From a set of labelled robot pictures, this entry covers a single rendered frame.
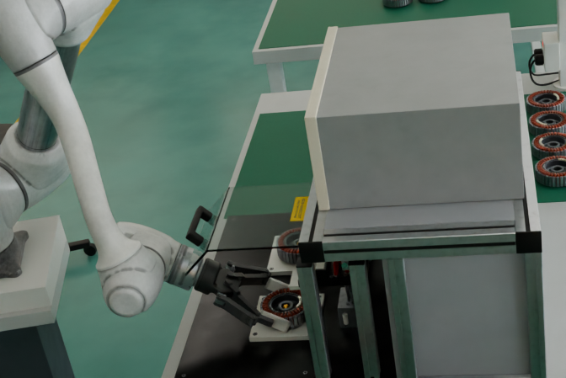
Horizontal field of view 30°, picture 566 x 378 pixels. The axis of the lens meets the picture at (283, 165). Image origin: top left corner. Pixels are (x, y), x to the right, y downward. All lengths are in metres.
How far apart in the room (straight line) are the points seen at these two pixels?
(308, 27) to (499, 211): 2.03
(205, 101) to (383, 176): 3.32
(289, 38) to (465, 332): 1.97
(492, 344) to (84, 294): 2.21
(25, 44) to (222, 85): 3.29
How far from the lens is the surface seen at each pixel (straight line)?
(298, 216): 2.14
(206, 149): 4.81
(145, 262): 2.14
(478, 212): 2.00
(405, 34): 2.26
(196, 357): 2.31
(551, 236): 2.58
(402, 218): 2.00
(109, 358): 3.67
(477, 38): 2.21
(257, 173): 2.98
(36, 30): 2.19
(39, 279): 2.64
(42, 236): 2.79
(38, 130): 2.58
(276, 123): 3.23
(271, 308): 2.32
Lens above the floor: 2.19
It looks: 29 degrees down
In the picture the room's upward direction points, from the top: 10 degrees counter-clockwise
